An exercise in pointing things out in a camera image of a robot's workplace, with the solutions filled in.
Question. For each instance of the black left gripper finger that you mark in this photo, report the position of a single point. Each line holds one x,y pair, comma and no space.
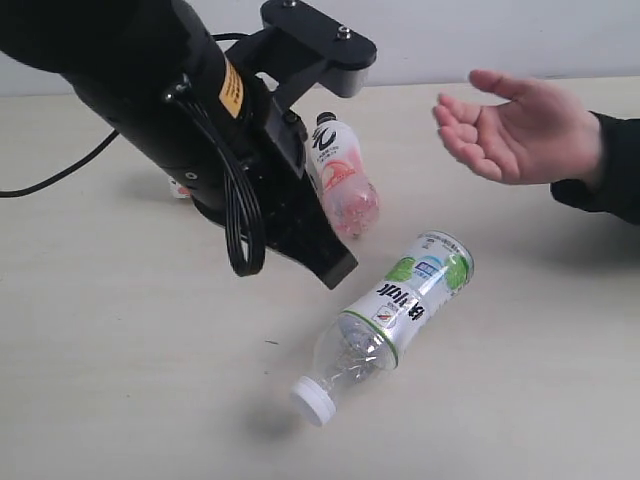
298,229

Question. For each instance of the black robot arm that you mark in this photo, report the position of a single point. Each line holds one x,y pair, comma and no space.
130,62

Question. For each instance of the black sleeved forearm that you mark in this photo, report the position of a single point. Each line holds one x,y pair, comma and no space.
617,192

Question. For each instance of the pink peach drink bottle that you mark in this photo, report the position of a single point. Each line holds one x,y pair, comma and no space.
349,199

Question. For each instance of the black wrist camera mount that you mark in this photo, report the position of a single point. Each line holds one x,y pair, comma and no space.
300,47

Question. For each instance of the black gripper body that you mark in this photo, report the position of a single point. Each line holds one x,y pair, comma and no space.
266,143

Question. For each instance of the clear bottle lime label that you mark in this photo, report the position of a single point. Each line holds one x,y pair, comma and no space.
371,335

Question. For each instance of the person's open bare hand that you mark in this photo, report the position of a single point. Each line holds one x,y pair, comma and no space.
540,134

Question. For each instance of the square bottle butterfly label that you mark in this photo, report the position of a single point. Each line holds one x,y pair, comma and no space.
177,190

